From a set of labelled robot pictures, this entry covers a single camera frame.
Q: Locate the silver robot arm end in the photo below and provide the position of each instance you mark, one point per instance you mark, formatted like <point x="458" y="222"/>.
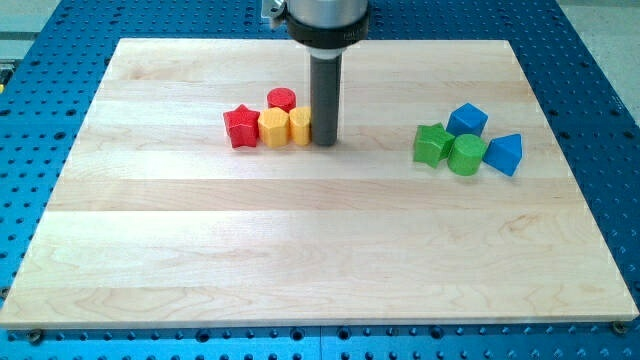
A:
<point x="326" y="28"/>

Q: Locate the red star block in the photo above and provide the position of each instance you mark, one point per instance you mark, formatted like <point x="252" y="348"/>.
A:
<point x="242" y="126"/>

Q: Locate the green star block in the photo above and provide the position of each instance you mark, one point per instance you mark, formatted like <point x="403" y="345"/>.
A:
<point x="432" y="144"/>

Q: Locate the yellow heart block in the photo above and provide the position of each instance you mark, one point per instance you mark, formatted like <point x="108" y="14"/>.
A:
<point x="300" y="125"/>

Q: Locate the yellow hexagon block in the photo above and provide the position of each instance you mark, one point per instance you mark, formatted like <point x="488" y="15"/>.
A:
<point x="273" y="125"/>

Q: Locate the red cylinder block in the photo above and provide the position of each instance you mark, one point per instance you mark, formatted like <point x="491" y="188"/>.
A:
<point x="282" y="98"/>

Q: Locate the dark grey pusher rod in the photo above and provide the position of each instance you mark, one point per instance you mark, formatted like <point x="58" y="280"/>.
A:
<point x="325" y="80"/>

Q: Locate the green cylinder block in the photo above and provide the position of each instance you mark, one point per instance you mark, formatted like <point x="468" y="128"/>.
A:
<point x="466" y="154"/>

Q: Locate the light wooden board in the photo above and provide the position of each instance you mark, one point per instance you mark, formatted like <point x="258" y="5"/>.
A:
<point x="157" y="222"/>

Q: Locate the blue cube block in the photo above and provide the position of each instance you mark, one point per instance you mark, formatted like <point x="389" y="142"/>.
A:
<point x="467" y="119"/>

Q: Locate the blue triangle block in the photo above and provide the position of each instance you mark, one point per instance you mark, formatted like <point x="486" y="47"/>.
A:
<point x="505" y="153"/>

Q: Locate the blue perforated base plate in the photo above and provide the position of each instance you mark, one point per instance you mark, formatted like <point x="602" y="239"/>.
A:
<point x="51" y="90"/>

